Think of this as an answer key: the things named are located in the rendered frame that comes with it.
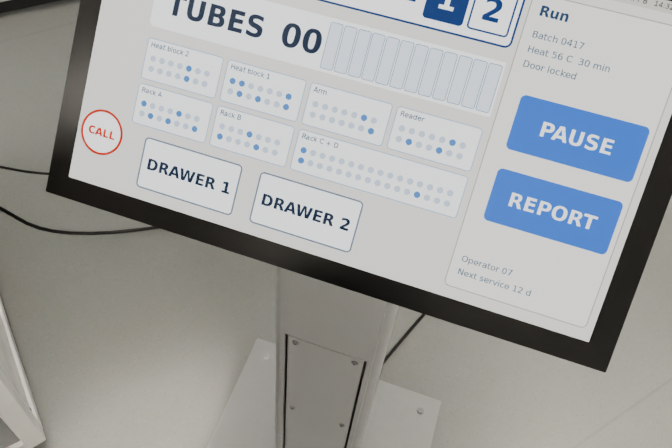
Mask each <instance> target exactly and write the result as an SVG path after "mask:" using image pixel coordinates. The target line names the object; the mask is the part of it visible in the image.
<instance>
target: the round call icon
mask: <svg viewBox="0 0 672 448"><path fill-rule="evenodd" d="M127 120H128V115H126V114H123V113H120V112H116V111H113V110H110V109H106V108H103V107H99V106H96V105H93V104H89V103H86V102H84V108H83V113H82V118H81V123H80V129H79V134H78V139H77V145H76V149H77V150H80V151H83V152H86V153H90V154H93V155H96V156H99V157H103V158H106V159H109V160H112V161H115V162H119V159H120V155H121V150H122V145H123V140H124V135H125V130H126V125H127Z"/></svg>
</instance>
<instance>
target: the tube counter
mask: <svg viewBox="0 0 672 448"><path fill-rule="evenodd" d="M273 59H277V60H280V61H284V62H288V63H292V64H295V65H299V66H303V67H306V68H310V69H314V70H317V71H321V72H325V73H328V74H332V75H336V76H339V77H343V78H347V79H350V80H354V81H358V82H361V83H365V84H369V85H372V86H376V87H380V88H383V89H387V90H391V91H394V92H398V93H402V94H405V95H409V96H413V97H416V98H420V99H424V100H427V101H431V102H435V103H439V104H442V105H446V106H450V107H453V108H457V109H461V110H464V111H468V112H472V113H475V114H479V115H483V116H486V117H490V115H491V112H492V109H493V105H494V102H495V99H496V96H497V92H498V89H499V86H500V83H501V80H502V76H503V73H504V70H505V67H506V63H505V62H502V61H498V60H494V59H490V58H486V57H482V56H478V55H474V54H471V53H467V52H463V51H459V50H455V49H451V48H447V47H443V46H440V45H436V44H432V43H428V42H424V41H420V40H416V39H412V38H409V37H405V36H401V35H397V34H393V33H389V32H385V31H381V30H378V29H374V28H370V27H366V26H362V25H358V24H354V23H350V22H347V21H343V20H339V19H335V18H331V17H327V16H323V15H319V14H316V13H312V12H308V11H304V10H300V9H296V8H292V7H288V6H285V10H284V14H283V19H282V23H281V27H280V31H279V35H278V39H277V43H276V48H275V52H274V56H273Z"/></svg>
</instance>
